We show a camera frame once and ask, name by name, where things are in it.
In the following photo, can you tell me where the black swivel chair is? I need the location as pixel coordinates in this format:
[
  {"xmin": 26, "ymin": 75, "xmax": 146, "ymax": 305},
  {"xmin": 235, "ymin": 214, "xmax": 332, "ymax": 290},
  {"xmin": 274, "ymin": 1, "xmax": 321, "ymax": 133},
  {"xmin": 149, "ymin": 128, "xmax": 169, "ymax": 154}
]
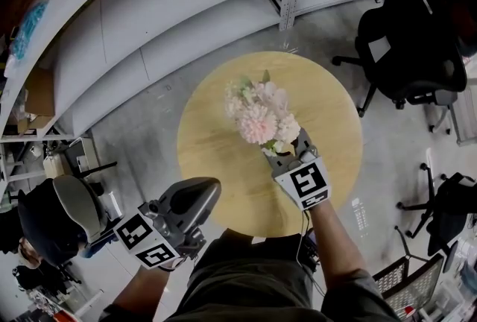
[{"xmin": 394, "ymin": 161, "xmax": 477, "ymax": 259}]

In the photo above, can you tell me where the white metal shelf unit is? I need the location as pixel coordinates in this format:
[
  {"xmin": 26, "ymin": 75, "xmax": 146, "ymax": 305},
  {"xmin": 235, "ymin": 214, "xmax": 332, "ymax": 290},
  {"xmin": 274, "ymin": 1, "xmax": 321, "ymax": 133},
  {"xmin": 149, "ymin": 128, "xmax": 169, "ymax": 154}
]
[{"xmin": 0, "ymin": 0, "xmax": 393, "ymax": 143}]

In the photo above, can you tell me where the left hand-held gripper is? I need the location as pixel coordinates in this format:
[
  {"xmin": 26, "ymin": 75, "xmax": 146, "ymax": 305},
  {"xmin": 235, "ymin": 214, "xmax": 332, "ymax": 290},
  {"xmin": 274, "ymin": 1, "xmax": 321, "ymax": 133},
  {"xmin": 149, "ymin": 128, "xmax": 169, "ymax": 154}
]
[{"xmin": 113, "ymin": 176, "xmax": 223, "ymax": 271}]

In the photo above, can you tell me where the cardboard box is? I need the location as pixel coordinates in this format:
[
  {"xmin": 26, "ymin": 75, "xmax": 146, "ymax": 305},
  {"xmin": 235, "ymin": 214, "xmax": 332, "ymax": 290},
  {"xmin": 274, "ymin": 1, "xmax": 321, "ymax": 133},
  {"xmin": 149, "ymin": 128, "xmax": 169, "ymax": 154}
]
[{"xmin": 17, "ymin": 66, "xmax": 57, "ymax": 132}]

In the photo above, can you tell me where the black office chair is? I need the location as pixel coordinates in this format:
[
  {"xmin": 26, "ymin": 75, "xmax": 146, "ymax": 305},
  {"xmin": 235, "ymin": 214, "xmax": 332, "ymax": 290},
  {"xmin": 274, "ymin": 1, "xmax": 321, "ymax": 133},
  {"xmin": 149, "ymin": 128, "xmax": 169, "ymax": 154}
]
[{"xmin": 331, "ymin": 0, "xmax": 469, "ymax": 119}]

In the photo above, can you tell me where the round wooden table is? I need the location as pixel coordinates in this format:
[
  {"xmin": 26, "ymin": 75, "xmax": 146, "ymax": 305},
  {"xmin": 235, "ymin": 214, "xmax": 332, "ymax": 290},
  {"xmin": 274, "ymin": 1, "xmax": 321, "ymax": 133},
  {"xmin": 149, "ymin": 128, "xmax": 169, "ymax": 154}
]
[{"xmin": 176, "ymin": 50, "xmax": 364, "ymax": 239}]

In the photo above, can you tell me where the pink flowers bouquet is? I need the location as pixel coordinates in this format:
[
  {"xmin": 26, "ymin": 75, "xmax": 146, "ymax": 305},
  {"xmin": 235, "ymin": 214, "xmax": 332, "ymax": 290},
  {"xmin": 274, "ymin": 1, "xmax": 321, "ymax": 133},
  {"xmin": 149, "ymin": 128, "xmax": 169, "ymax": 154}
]
[{"xmin": 223, "ymin": 69, "xmax": 302, "ymax": 147}]

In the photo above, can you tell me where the blue bundle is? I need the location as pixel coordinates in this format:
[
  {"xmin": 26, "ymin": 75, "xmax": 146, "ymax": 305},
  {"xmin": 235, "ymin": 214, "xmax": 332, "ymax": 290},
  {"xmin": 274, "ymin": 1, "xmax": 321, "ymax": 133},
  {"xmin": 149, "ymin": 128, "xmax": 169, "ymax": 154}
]
[{"xmin": 10, "ymin": 1, "xmax": 50, "ymax": 61}]

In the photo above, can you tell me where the person's left forearm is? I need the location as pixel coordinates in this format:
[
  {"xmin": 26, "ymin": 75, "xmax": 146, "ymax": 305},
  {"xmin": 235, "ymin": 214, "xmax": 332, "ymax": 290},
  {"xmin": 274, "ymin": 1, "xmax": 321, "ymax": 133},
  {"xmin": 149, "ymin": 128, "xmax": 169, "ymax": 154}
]
[{"xmin": 110, "ymin": 263, "xmax": 173, "ymax": 316}]

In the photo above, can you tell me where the person's torso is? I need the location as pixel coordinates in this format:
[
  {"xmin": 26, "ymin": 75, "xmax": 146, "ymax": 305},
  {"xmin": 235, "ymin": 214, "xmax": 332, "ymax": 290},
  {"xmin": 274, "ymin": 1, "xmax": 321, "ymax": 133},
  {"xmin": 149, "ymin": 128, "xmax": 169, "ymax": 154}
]
[{"xmin": 100, "ymin": 228, "xmax": 405, "ymax": 322}]

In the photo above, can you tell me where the thin white cable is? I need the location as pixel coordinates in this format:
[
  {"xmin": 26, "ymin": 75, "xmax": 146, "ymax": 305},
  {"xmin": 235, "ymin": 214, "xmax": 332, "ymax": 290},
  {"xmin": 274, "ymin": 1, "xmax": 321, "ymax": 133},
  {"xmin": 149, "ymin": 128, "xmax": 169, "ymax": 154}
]
[{"xmin": 295, "ymin": 209, "xmax": 326, "ymax": 295}]

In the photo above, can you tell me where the chair with gray headrest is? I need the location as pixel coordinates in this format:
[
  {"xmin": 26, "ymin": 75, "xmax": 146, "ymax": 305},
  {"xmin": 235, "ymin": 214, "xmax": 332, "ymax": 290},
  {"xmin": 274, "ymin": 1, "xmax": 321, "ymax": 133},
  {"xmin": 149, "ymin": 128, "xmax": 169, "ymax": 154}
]
[{"xmin": 16, "ymin": 174, "xmax": 124, "ymax": 270}]

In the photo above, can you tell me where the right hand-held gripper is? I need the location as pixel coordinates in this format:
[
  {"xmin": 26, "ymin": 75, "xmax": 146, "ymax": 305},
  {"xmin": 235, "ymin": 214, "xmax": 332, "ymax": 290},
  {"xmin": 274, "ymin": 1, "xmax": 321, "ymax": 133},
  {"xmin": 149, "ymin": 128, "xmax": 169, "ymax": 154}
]
[{"xmin": 262, "ymin": 127, "xmax": 333, "ymax": 212}]

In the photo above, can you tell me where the person's right forearm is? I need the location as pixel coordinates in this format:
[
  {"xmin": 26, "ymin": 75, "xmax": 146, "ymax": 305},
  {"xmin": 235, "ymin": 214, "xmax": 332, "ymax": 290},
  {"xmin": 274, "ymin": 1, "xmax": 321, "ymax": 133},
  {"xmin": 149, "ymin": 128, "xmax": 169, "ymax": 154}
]
[{"xmin": 308, "ymin": 200, "xmax": 369, "ymax": 294}]

